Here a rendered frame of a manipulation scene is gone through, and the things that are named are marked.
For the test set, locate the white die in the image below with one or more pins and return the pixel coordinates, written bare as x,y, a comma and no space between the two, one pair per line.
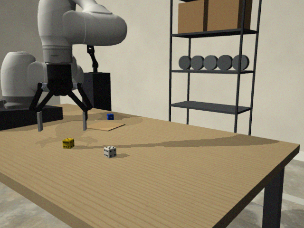
109,151

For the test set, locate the yellow die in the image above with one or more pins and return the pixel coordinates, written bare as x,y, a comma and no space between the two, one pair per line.
68,143

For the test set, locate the tan square mat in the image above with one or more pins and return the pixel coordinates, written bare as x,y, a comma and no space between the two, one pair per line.
104,126

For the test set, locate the blue die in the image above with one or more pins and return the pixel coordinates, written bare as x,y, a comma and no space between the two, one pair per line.
110,117

